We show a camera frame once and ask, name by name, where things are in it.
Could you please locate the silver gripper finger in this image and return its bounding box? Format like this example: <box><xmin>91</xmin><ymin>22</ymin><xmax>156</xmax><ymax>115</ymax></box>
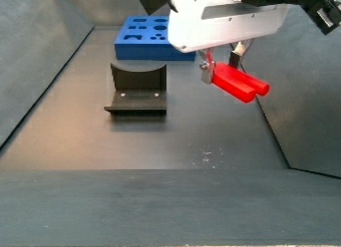
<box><xmin>198</xmin><ymin>49</ymin><xmax>216</xmax><ymax>85</ymax></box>
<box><xmin>229</xmin><ymin>39</ymin><xmax>253</xmax><ymax>69</ymax></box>

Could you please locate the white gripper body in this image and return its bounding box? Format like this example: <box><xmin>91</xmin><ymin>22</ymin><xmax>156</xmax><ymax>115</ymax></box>
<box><xmin>169</xmin><ymin>0</ymin><xmax>288</xmax><ymax>53</ymax></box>

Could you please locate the red square-circle object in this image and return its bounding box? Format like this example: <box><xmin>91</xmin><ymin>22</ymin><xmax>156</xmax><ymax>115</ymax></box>
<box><xmin>212</xmin><ymin>63</ymin><xmax>269</xmax><ymax>103</ymax></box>

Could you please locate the black curved fixture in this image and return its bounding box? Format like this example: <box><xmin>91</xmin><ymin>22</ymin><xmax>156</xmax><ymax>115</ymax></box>
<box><xmin>105</xmin><ymin>64</ymin><xmax>169</xmax><ymax>115</ymax></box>

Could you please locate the blue foam shape board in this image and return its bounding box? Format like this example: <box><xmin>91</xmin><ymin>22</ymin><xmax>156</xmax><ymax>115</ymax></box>
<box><xmin>114</xmin><ymin>16</ymin><xmax>196</xmax><ymax>61</ymax></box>

